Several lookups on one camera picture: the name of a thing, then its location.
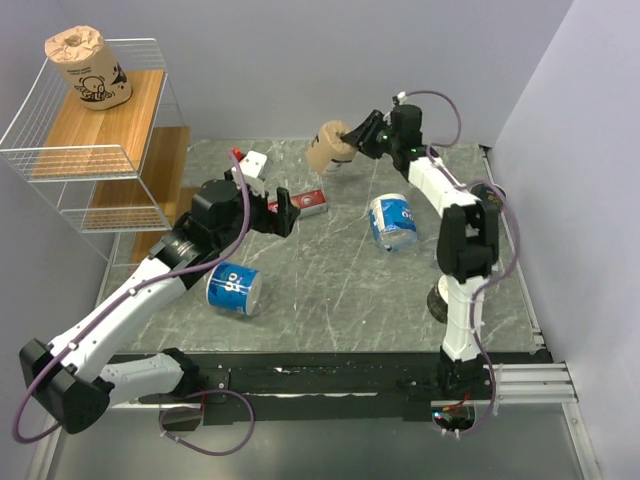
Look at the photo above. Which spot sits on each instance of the blue paper roll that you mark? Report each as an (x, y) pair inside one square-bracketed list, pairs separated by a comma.
[(234, 288), (392, 222)]

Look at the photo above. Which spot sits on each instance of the white wire wooden shelf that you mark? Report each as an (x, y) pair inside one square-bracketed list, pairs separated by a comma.
[(115, 175)]

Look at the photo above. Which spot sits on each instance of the black paper roll far right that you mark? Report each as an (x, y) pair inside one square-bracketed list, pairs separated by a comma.
[(491, 197)]

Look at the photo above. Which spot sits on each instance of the black paper roll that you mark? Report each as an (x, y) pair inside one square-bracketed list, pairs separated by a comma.
[(437, 300), (491, 197)]

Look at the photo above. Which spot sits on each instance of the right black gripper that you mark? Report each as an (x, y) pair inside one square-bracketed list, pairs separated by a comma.
[(360, 135)]

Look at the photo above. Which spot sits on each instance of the brown roll with label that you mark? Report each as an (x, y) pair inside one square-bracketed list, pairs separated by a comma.
[(328, 152)]

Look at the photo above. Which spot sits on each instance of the brown roll with cartoon print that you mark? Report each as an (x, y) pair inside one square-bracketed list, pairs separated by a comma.
[(89, 67)]

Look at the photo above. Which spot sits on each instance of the red toothpaste box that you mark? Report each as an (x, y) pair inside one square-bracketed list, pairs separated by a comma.
[(309, 203)]

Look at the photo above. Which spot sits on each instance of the black paper roll front right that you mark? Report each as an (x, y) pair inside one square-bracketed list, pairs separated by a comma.
[(437, 300)]

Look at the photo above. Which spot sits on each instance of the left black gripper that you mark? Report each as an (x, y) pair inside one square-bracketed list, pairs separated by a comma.
[(280, 222)]

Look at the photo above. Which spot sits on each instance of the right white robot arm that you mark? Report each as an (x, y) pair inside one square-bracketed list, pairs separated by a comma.
[(468, 242)]

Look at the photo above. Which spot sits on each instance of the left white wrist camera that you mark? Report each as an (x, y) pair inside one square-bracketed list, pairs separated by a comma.
[(255, 167)]

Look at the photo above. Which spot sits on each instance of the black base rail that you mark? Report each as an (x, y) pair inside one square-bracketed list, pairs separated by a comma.
[(327, 386)]

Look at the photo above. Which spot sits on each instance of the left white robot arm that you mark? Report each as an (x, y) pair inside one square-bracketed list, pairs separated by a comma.
[(72, 377)]

